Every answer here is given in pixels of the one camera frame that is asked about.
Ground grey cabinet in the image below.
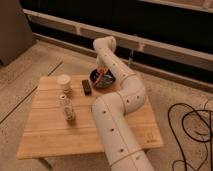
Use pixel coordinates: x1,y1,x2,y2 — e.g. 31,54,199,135
0,0,36,66

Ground black cables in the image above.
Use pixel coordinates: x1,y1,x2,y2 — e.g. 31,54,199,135
167,97,213,171

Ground wooden table board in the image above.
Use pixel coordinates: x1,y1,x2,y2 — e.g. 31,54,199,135
15,74,164,160

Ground white wall rail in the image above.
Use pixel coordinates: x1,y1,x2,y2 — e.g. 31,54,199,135
23,9,213,71

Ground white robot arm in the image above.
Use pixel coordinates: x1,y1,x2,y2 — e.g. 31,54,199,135
91,36,156,171

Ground small dark block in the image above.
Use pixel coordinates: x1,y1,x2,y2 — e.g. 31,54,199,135
82,80,92,95

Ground dark ceramic bowl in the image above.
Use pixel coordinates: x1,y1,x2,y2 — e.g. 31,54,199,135
89,69,116,89

